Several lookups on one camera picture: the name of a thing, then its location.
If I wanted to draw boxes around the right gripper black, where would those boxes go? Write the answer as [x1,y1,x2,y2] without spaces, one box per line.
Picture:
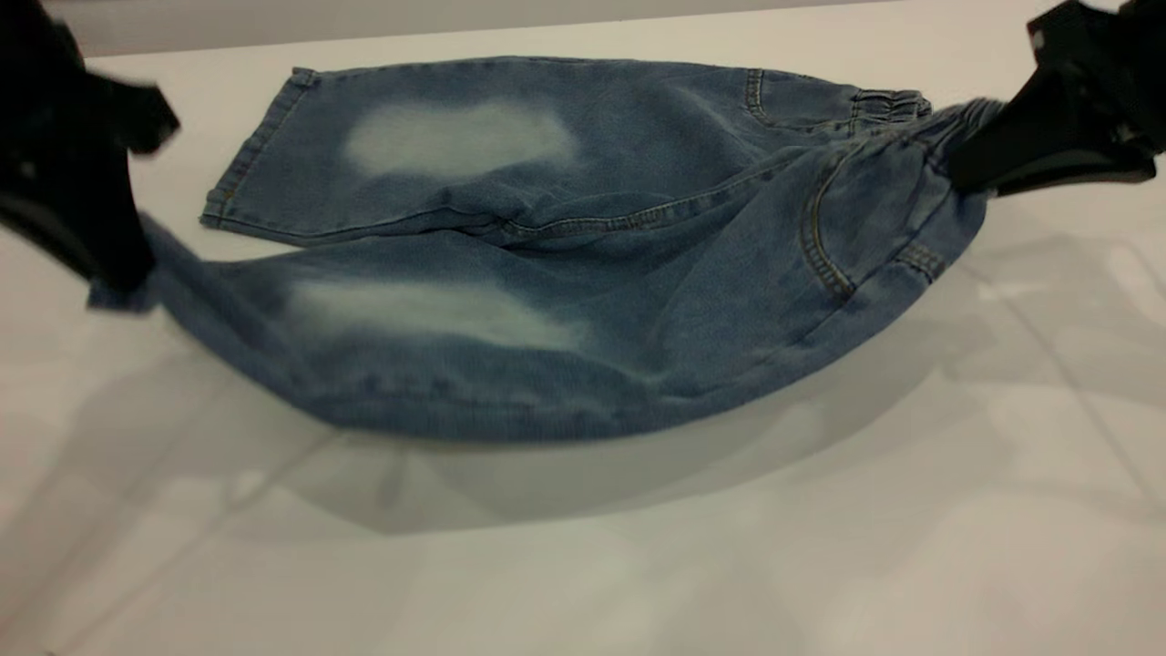
[946,0,1166,198]

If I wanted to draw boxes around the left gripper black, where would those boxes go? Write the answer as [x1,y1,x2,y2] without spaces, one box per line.
[0,0,181,293]

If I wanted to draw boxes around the blue denim pants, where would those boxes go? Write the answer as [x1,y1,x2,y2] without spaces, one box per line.
[87,56,1003,445]

